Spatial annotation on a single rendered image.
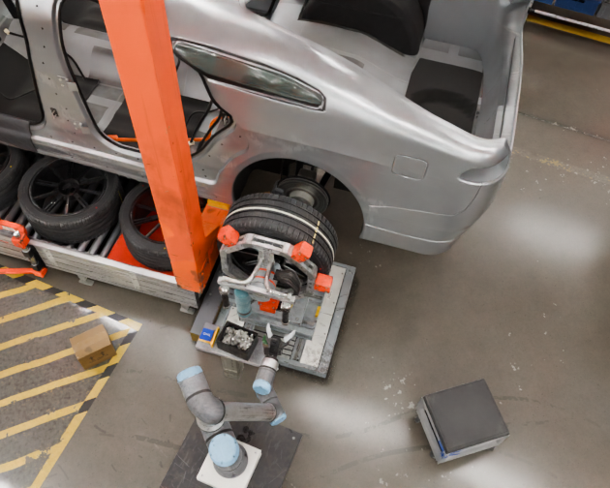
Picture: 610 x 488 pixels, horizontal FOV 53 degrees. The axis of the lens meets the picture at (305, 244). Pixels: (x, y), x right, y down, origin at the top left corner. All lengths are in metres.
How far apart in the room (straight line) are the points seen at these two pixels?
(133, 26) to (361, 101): 1.17
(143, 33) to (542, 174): 3.81
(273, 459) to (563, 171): 3.32
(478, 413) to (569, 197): 2.19
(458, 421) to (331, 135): 1.79
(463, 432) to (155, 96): 2.47
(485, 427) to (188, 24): 2.68
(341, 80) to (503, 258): 2.27
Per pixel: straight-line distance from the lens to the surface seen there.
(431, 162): 3.07
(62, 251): 4.26
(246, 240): 3.21
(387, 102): 3.00
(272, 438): 3.63
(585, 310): 4.78
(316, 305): 4.12
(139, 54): 2.38
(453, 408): 3.78
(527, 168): 5.37
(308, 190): 3.62
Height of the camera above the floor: 3.80
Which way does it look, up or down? 57 degrees down
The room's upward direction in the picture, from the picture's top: 4 degrees clockwise
